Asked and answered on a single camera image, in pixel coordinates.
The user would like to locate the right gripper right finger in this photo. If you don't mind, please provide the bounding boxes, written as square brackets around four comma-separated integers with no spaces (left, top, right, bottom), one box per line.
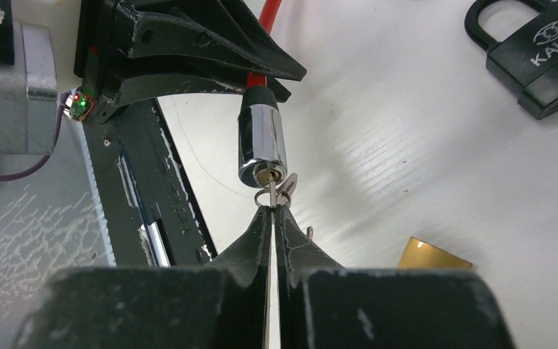
[275,206,514,348]

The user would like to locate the red cable lock keys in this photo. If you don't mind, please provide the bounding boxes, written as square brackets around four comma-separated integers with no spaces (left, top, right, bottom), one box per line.
[254,173,298,209]

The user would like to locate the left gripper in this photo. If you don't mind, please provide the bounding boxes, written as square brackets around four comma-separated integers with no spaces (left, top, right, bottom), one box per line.
[74,1,307,123]

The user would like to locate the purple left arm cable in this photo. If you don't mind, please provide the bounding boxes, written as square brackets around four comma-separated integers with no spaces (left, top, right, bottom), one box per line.
[0,91,70,184]

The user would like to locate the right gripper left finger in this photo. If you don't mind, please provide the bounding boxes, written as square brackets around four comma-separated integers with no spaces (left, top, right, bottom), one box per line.
[14,206,272,348]

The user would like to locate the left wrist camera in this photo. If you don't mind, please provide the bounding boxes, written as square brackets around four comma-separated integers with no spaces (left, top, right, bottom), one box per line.
[0,1,60,155]

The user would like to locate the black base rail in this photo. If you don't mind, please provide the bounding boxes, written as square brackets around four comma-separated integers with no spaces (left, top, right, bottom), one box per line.
[82,99,218,267]

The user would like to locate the small brass padlock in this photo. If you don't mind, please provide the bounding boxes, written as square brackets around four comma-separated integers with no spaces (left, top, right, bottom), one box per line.
[397,236,473,270]

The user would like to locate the red cable lock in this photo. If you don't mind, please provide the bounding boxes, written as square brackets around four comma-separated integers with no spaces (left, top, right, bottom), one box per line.
[237,0,290,189]

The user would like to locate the black padlock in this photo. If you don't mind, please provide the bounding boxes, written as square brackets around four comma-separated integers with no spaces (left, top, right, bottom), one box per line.
[464,1,558,120]

